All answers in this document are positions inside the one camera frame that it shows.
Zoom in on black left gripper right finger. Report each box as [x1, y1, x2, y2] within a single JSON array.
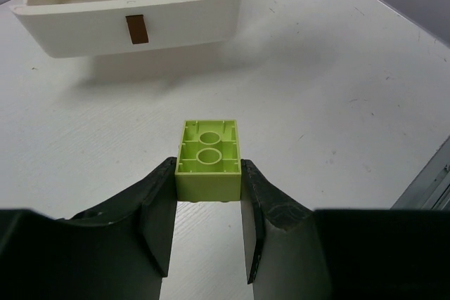
[[240, 159, 449, 299]]

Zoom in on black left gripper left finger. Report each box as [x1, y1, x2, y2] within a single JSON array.
[[1, 157, 177, 299]]

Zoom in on purple and yellow lego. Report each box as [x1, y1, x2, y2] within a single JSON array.
[[175, 120, 242, 203]]

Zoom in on white three-drawer cabinet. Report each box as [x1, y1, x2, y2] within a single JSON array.
[[11, 0, 240, 58]]

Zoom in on aluminium front rail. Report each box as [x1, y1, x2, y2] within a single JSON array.
[[392, 138, 450, 211]]

